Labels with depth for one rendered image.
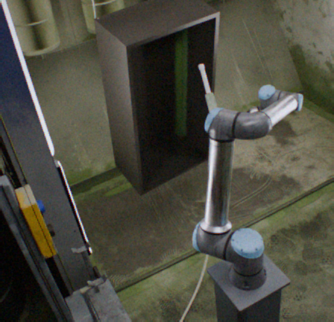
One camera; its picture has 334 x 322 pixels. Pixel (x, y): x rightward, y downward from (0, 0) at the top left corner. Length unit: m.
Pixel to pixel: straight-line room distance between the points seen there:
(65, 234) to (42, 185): 0.34
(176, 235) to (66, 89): 1.54
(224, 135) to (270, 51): 2.77
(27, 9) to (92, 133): 1.18
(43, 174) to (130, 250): 1.37
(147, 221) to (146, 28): 1.64
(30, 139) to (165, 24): 0.95
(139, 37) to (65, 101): 1.65
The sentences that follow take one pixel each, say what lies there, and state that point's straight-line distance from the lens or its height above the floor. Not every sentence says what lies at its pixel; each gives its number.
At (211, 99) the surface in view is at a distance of 2.49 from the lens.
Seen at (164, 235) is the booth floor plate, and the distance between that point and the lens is 3.33.
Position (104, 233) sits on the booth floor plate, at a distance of 3.46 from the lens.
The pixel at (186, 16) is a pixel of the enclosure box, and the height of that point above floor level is 1.65.
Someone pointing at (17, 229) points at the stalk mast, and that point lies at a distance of 1.59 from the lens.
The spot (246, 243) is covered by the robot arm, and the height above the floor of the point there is 0.91.
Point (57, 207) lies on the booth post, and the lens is 2.22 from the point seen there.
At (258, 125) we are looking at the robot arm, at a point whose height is 1.43.
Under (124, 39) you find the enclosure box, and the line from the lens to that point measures 2.30.
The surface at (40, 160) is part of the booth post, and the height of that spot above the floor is 1.35.
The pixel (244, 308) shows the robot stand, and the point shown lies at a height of 0.64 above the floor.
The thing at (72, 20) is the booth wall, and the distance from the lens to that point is 3.86.
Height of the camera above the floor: 2.47
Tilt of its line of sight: 37 degrees down
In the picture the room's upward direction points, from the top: 9 degrees counter-clockwise
